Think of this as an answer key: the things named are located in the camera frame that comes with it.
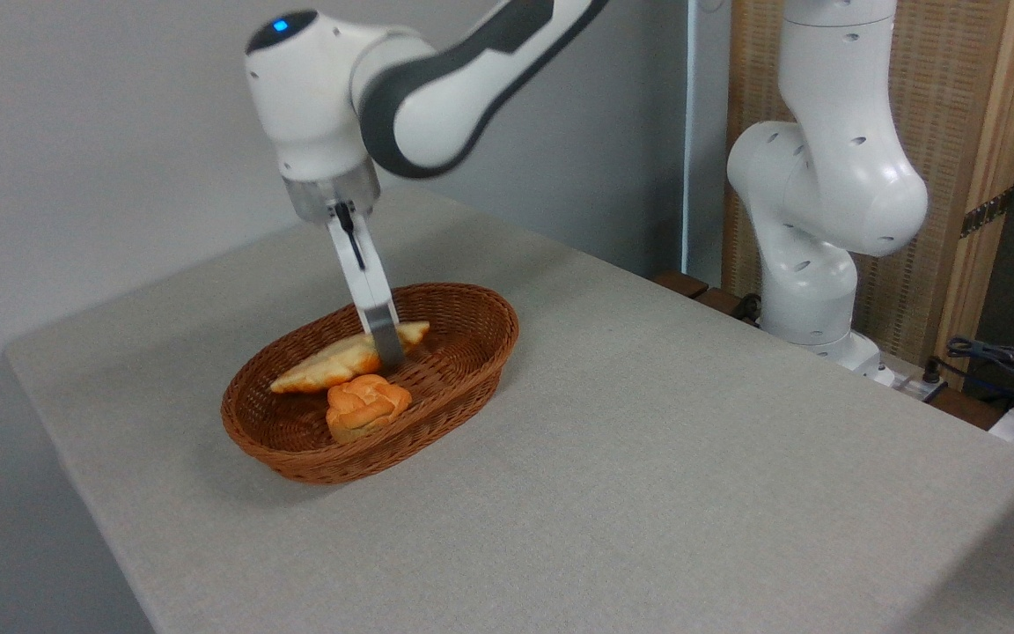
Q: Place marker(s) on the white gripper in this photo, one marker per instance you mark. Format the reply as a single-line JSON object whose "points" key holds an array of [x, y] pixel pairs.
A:
{"points": [[368, 277]]}

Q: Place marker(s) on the pale yellow bread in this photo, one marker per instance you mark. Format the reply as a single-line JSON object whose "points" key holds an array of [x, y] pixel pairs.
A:
{"points": [[335, 365]]}

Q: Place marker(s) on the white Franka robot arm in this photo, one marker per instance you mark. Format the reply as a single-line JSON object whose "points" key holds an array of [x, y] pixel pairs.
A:
{"points": [[833, 176]]}

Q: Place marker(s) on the round orange knotted bread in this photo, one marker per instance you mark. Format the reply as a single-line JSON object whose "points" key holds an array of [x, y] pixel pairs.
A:
{"points": [[366, 405]]}

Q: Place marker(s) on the brown wicker oval basket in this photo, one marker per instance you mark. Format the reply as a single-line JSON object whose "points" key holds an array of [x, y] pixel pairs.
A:
{"points": [[463, 370]]}

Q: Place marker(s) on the black plug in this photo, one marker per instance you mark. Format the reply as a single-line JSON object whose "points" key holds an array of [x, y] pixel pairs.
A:
{"points": [[932, 370]]}

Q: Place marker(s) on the white vertical frame post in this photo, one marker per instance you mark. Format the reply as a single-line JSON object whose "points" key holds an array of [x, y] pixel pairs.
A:
{"points": [[705, 132]]}

